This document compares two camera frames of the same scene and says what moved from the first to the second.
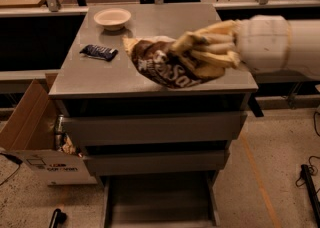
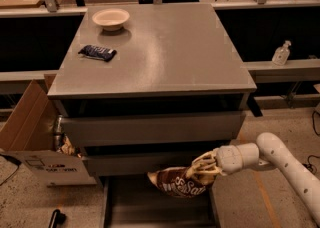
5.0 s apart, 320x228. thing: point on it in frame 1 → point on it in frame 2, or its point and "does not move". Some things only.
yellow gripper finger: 217,35 → 205,159
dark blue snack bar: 107,54 does not move
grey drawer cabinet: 132,130 does not move
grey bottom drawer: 161,201 does not move
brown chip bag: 151,59 → 173,182
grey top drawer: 153,129 does not move
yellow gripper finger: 212,65 → 204,172
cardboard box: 28,135 does not move
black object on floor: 58,217 does not move
